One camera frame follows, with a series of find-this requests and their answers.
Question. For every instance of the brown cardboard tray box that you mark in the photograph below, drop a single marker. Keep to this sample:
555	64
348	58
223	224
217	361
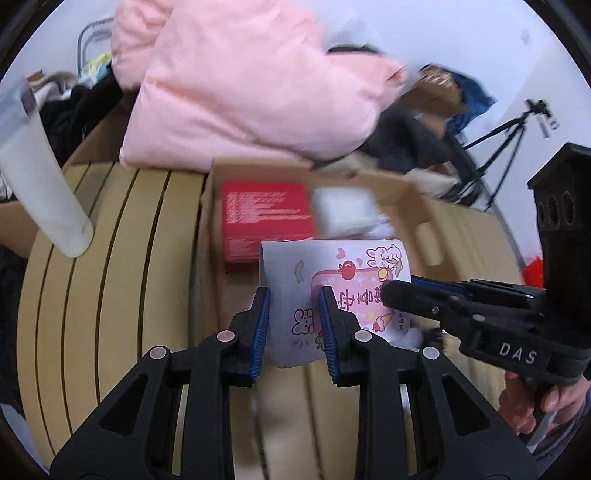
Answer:
217	295

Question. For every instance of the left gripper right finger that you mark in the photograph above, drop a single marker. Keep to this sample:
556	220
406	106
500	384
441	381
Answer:
347	359

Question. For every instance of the translucent plastic container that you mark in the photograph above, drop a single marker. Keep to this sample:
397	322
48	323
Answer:
350	213

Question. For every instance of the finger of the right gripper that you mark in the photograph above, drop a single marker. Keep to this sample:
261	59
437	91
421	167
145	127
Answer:
452	288
406	297

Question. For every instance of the back cardboard box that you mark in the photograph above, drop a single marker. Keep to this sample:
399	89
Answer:
434	99

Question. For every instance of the black camera tripod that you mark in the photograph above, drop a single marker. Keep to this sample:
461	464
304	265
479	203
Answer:
514	130

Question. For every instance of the red box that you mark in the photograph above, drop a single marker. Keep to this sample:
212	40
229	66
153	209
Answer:
256	212

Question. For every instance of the right hand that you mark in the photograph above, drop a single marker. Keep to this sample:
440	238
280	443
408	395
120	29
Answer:
517	403

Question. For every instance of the black jacket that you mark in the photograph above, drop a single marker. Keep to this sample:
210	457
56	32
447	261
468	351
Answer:
400	143

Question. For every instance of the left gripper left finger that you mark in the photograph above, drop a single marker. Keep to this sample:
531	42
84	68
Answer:
245	360

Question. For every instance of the white frosted bottle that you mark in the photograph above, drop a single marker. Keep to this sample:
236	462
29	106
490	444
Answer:
33	174

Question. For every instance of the blue cloth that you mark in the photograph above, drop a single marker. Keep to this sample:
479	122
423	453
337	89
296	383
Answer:
474	97

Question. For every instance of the red bucket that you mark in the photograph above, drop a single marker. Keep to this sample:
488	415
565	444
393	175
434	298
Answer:
533	273

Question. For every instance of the pink cartoon packet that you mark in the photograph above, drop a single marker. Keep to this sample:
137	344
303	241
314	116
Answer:
355	270

